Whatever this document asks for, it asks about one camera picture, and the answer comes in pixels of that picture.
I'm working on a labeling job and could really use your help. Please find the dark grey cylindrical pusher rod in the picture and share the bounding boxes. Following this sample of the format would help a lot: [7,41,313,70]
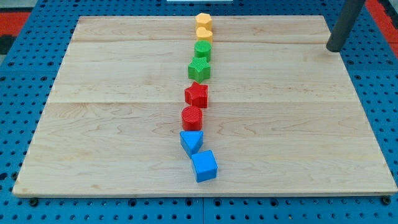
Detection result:
[326,0,366,52]

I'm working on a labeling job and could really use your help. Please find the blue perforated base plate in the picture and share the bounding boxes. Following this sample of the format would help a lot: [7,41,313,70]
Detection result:
[1,0,397,223]

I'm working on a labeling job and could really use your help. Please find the yellow heart block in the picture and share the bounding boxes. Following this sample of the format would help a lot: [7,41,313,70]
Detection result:
[196,27,213,44]

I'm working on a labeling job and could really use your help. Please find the red star block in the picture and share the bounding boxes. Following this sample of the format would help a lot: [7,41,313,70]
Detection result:
[184,82,208,108]

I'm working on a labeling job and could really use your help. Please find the yellow hexagon block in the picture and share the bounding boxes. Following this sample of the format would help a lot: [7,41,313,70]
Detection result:
[195,12,212,30]

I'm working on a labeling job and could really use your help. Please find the wooden board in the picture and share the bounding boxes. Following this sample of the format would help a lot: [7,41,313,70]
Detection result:
[13,16,397,198]

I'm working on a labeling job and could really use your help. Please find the blue cube block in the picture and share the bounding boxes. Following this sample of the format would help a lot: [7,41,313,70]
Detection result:
[191,150,218,182]

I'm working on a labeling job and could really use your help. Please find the green star block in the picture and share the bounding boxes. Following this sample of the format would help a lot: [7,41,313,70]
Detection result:
[188,57,211,83]

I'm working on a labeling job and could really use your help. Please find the blue triangle block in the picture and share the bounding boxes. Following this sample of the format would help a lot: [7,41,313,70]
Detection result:
[180,131,204,158]

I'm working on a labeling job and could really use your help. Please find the red circle block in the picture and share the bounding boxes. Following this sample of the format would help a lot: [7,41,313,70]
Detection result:
[182,106,203,131]

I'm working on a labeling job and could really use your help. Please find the green circle block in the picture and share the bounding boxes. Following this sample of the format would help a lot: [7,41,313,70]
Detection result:
[194,40,212,62]

